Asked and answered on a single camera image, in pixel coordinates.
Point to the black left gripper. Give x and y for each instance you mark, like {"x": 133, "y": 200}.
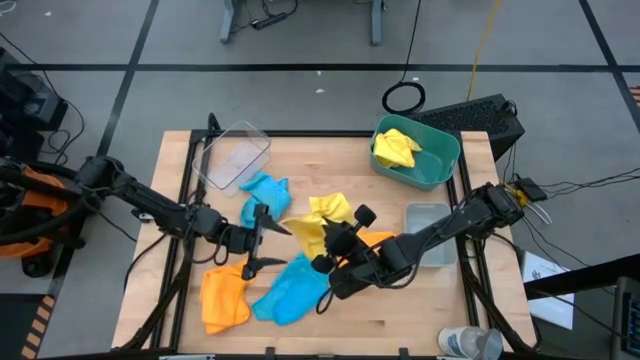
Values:
{"x": 240, "y": 240}

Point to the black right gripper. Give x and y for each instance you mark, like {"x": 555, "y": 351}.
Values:
{"x": 342, "y": 242}

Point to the large yellow microfiber towel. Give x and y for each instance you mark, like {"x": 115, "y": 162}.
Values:
{"x": 310, "y": 235}

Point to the small blue microfiber towel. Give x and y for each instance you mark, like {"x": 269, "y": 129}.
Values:
{"x": 267, "y": 192}

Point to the orange microfiber towel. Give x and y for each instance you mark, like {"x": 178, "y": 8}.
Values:
{"x": 382, "y": 237}
{"x": 225, "y": 300}

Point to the large blue microfiber towel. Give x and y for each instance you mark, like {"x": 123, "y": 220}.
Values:
{"x": 290, "y": 295}

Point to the small yellow microfiber towel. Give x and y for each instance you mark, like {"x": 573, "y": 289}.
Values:
{"x": 395, "y": 150}

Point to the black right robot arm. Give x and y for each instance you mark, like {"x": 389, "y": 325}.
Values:
{"x": 440, "y": 227}

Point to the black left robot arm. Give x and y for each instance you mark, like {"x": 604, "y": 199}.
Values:
{"x": 150, "y": 200}

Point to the clear plastic bin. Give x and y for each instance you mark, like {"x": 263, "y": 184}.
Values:
{"x": 235, "y": 160}

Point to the teal plastic bin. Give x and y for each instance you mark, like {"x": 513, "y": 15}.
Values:
{"x": 435, "y": 165}

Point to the clear plastic cup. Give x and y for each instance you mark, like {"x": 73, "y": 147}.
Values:
{"x": 465, "y": 342}

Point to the black computer tower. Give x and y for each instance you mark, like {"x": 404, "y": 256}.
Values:
{"x": 475, "y": 117}

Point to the black power adapter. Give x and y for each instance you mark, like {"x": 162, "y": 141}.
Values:
{"x": 531, "y": 190}

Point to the grey table leg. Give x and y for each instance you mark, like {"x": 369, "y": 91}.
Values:
{"x": 230, "y": 25}
{"x": 377, "y": 25}

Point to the black power strip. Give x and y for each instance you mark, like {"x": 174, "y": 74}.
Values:
{"x": 270, "y": 21}

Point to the white paper sheet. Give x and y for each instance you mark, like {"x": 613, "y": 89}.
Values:
{"x": 550, "y": 312}

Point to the orange and black vacuum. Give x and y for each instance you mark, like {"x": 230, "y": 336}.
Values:
{"x": 35, "y": 200}

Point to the orange black hazard strip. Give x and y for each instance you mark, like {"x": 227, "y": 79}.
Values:
{"x": 37, "y": 327}

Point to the dark table edge beam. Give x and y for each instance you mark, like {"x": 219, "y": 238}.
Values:
{"x": 600, "y": 272}

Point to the black equipment stack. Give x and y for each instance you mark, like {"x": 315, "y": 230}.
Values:
{"x": 25, "y": 100}

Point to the grey device with keys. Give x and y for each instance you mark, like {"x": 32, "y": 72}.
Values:
{"x": 627, "y": 320}

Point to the black metal table frame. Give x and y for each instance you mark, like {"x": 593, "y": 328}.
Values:
{"x": 310, "y": 133}

